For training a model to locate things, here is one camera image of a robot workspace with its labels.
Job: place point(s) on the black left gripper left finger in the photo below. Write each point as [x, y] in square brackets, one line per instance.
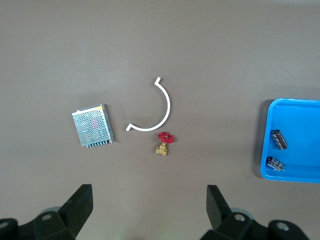
[62, 220]

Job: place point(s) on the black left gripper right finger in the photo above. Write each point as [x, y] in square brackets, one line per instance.
[225, 225]

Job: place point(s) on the blue plastic tray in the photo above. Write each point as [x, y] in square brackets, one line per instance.
[300, 120]

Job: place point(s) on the perforated metal power supply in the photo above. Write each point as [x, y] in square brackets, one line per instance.
[93, 126]

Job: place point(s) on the brass valve red handwheel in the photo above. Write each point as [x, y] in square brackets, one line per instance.
[165, 137]

